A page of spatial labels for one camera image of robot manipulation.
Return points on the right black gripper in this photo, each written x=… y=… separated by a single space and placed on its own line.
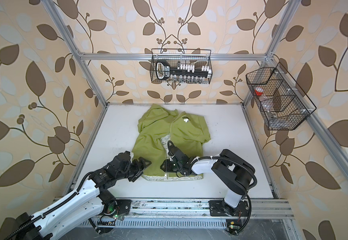
x=166 y=168

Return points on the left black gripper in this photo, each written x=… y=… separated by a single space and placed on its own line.
x=140 y=169

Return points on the green zip-up hooded jacket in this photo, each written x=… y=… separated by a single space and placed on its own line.
x=156 y=127

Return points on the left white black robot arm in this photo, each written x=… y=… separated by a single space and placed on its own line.
x=91 y=197

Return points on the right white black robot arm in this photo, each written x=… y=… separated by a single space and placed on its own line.
x=237 y=174

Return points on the black tool set in basket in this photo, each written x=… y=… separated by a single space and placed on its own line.
x=177 y=72

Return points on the red-capped item in basket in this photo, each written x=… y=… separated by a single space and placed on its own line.
x=259 y=91

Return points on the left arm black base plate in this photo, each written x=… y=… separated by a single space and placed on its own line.
x=121 y=207

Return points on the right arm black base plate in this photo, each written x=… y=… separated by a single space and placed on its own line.
x=218 y=208

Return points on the black wire basket back wall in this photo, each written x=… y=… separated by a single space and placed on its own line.
x=182 y=55

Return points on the black wire basket wall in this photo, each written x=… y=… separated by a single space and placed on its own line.
x=182 y=55
x=284 y=104

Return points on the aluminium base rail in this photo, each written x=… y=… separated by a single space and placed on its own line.
x=149 y=208

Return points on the black wire basket right wall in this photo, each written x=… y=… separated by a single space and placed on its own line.
x=284 y=104

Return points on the aluminium frame left post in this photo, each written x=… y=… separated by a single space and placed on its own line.
x=51 y=9

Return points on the aluminium frame post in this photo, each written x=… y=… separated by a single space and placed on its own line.
x=51 y=9
x=267 y=59

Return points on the aluminium frame right post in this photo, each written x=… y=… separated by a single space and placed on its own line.
x=267 y=59

